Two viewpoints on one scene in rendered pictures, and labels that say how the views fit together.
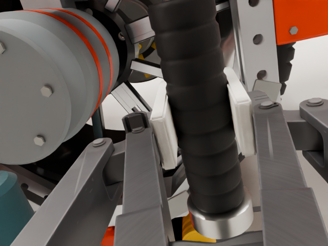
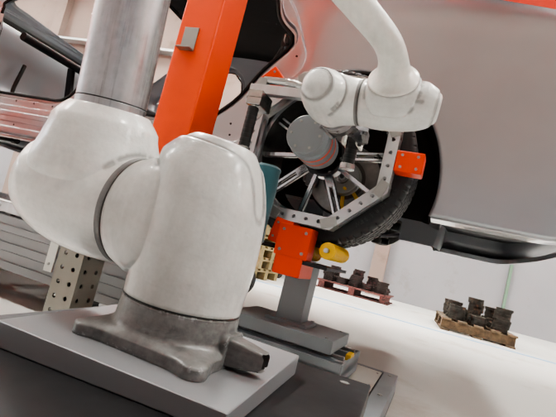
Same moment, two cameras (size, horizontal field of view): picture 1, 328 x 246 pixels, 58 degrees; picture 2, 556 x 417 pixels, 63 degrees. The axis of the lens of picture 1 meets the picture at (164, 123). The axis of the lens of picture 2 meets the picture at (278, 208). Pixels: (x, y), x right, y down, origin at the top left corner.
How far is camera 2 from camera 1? 1.22 m
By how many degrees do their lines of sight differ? 29
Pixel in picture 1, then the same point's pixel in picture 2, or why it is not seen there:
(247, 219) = (351, 166)
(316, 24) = (408, 167)
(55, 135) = (313, 148)
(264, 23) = (390, 160)
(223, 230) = (345, 165)
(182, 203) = (331, 222)
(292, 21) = (400, 163)
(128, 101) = (328, 183)
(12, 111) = (307, 137)
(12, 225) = (274, 180)
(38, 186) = not seen: hidden behind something
